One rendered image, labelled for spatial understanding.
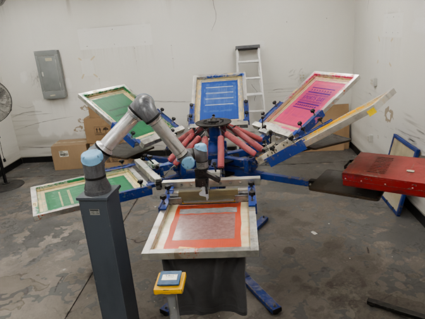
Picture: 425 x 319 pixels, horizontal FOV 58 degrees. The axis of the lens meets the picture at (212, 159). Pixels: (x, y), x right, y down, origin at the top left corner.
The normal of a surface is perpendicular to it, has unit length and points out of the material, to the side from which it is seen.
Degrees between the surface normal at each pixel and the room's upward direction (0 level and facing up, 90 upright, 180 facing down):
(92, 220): 90
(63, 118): 90
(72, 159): 91
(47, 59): 90
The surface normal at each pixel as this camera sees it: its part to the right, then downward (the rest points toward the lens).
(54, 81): -0.07, 0.32
